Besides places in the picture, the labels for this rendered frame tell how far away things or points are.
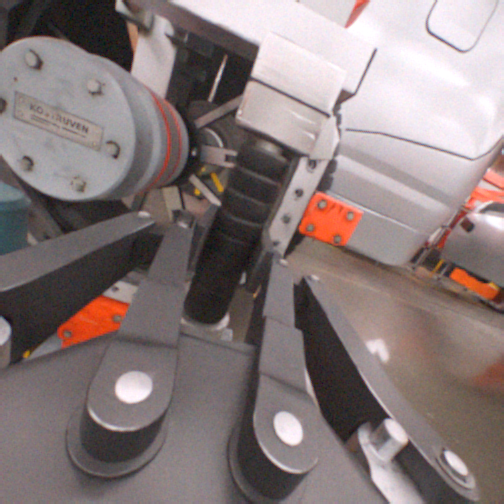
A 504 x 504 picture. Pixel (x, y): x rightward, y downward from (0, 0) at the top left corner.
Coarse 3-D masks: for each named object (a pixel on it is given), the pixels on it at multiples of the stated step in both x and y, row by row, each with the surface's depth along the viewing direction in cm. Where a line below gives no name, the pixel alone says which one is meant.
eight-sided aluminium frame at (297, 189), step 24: (0, 0) 31; (0, 24) 33; (0, 48) 34; (336, 144) 34; (0, 168) 39; (312, 168) 37; (24, 192) 40; (288, 192) 37; (312, 192) 37; (48, 216) 43; (288, 216) 42; (288, 240) 39; (120, 288) 42
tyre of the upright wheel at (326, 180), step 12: (24, 0) 34; (12, 12) 35; (24, 12) 35; (12, 24) 35; (12, 36) 36; (336, 108) 40; (336, 120) 41; (336, 156) 43; (324, 180) 44; (324, 192) 45; (60, 228) 47; (300, 240) 48; (288, 252) 49; (240, 288) 52
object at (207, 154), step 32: (64, 0) 36; (96, 0) 38; (32, 32) 36; (64, 32) 38; (96, 32) 44; (128, 32) 38; (192, 96) 42; (192, 128) 46; (192, 160) 48; (224, 160) 45; (64, 224) 46
